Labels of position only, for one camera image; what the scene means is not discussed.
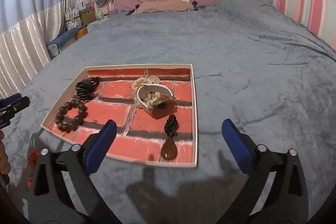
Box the black hair claw clip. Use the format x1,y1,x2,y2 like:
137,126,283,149
76,77,101,102

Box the patterned storage bag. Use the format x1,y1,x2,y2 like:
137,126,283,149
65,8,82,30

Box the brown cardboard box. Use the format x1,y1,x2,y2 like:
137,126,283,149
79,7,96,25

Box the blue folded cloth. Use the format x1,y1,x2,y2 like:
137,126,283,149
46,26,85,56

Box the grey velvet bed blanket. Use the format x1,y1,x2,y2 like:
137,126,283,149
4,0,335,223

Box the orange fabric scrunchie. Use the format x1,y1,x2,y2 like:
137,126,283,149
27,151,40,190

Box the beige pillow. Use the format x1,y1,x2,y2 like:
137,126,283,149
134,0,198,14

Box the amber teardrop pendant hair tie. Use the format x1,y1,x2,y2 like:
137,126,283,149
160,114,180,161

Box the brown wooden bead bracelet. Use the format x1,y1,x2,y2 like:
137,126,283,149
55,99,88,134

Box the person left hand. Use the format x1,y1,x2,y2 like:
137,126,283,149
0,130,11,175

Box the beige jewelry tray red lining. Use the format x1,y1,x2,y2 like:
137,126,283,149
41,64,198,168

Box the white strap gold watch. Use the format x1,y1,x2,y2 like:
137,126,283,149
135,84,176,119

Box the blue and white curtain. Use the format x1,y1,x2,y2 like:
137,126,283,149
1,0,80,97

